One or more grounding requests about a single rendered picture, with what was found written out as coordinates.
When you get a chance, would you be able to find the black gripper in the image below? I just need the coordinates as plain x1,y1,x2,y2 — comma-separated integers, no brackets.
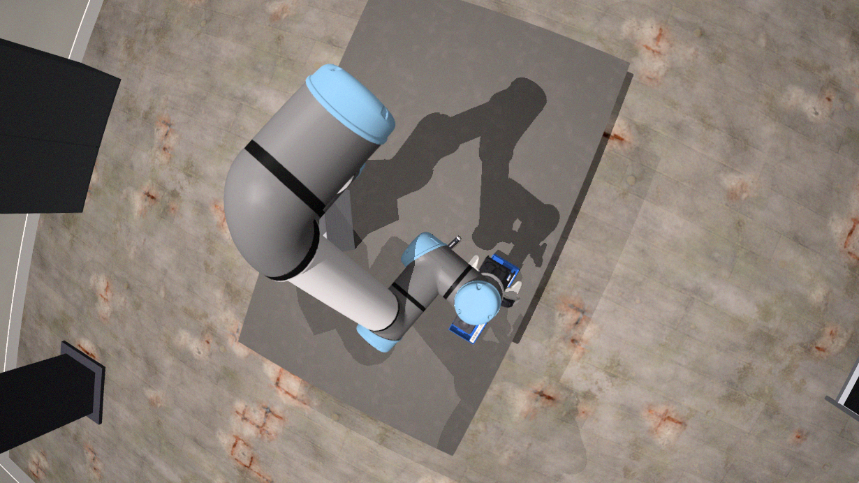
469,255,522,308

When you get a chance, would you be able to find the blue bin rack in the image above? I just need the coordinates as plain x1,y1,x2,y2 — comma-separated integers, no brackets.
450,253,520,344

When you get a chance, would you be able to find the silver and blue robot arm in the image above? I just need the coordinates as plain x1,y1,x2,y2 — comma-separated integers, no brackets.
223,64,504,352

